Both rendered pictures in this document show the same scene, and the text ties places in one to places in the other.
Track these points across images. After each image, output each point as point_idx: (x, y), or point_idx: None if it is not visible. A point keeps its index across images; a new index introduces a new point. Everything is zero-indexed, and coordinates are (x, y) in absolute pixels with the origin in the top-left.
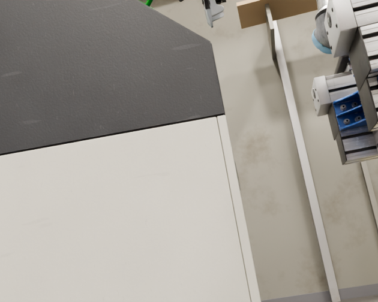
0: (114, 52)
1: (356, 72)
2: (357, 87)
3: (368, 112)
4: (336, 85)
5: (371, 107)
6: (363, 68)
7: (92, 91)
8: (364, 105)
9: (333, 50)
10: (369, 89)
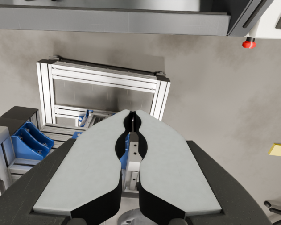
0: None
1: (10, 124)
2: (22, 121)
3: (23, 110)
4: (127, 166)
5: (14, 110)
6: None
7: None
8: (25, 114)
9: None
10: (3, 114)
